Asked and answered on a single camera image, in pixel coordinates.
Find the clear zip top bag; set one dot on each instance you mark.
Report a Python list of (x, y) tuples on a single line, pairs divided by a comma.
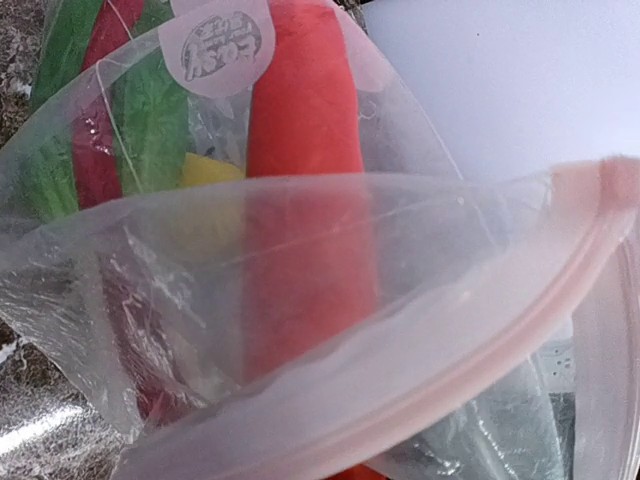
[(504, 343)]

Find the red chili pepper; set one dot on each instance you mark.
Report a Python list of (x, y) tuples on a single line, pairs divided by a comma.
[(310, 272), (94, 164)]

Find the green leafy vegetable toy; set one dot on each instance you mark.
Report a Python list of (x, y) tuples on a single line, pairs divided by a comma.
[(147, 108)]

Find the yellow lemon toy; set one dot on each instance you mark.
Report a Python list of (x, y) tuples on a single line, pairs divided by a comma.
[(210, 222)]

